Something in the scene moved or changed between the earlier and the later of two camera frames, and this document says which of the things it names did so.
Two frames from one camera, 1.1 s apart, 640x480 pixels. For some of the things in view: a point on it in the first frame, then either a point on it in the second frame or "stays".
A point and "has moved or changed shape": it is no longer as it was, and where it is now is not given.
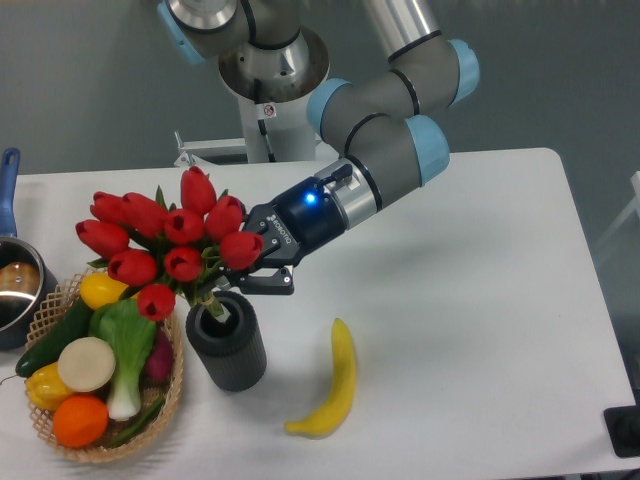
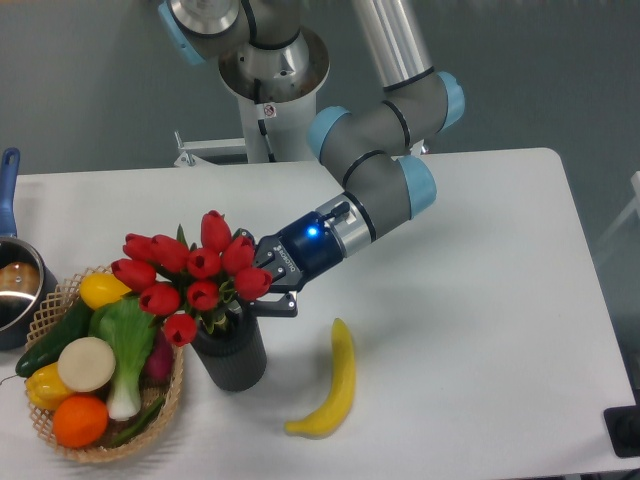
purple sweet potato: x=157 y=371 stays
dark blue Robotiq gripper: x=297 y=222 → x=299 y=254
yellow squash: x=98 y=290 stays
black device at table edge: x=623 y=423 stays
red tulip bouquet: x=158 y=251 has moved or changed shape
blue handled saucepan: x=27 y=274 stays
